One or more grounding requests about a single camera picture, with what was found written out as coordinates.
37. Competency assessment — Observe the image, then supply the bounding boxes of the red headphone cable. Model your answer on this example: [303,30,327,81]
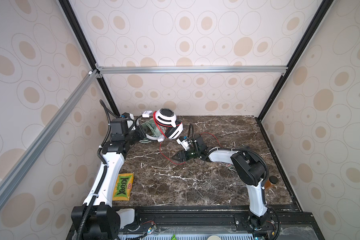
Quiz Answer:
[152,112,223,166]

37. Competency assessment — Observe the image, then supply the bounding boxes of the mint green headphones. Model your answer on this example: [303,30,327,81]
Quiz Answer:
[140,118,162,144]

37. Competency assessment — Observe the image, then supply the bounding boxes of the white black red headphones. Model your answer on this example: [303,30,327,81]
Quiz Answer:
[137,108,184,143]

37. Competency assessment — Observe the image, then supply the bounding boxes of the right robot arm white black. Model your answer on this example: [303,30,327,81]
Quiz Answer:
[174,135,270,230]

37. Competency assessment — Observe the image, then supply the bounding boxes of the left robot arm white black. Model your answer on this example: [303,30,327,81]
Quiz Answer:
[71,118,146,240]

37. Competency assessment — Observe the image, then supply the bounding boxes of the yellow green snack bag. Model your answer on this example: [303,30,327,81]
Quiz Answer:
[112,173,134,201]

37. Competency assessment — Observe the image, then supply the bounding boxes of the amber bottle black cap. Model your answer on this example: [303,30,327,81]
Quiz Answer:
[265,176,279,190]

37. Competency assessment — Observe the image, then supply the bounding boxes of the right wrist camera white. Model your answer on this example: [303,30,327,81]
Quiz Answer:
[178,136,191,151]

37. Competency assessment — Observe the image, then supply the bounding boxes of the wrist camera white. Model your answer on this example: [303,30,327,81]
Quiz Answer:
[121,113,135,130]
[178,136,191,151]

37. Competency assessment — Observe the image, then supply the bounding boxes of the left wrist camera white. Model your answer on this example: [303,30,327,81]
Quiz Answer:
[121,113,135,130]

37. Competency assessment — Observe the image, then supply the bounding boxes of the horizontal aluminium frame bar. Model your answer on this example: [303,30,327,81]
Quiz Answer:
[98,66,288,75]

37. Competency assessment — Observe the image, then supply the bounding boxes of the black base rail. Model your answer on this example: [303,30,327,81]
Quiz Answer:
[66,205,325,240]

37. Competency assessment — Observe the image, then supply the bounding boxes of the left diagonal aluminium frame bar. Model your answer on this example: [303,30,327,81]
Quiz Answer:
[0,69,99,210]

